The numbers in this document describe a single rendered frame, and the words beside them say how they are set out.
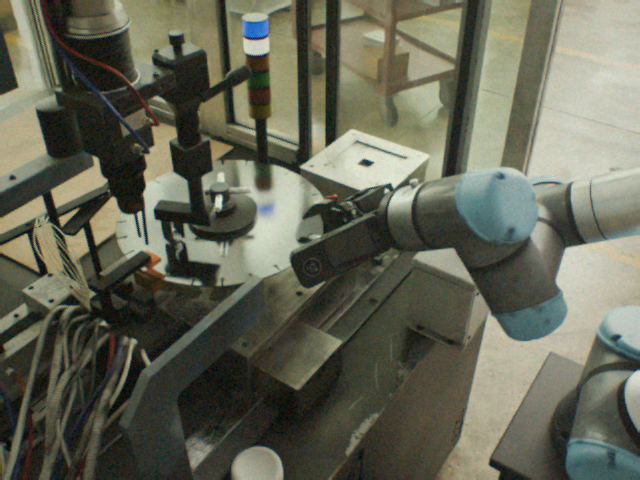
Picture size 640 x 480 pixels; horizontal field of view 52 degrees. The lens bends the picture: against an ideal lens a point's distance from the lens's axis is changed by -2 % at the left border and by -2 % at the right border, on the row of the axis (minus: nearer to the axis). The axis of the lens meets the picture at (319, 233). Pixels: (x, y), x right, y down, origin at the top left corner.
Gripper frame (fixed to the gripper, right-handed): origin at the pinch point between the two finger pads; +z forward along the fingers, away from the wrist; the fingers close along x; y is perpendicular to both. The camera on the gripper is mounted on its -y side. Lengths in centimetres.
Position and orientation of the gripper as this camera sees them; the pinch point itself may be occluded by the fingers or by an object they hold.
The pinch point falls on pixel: (298, 240)
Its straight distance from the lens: 91.3
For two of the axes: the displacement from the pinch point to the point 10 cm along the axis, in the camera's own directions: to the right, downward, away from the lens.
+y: 7.3, -4.1, 5.5
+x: -3.8, -9.1, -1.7
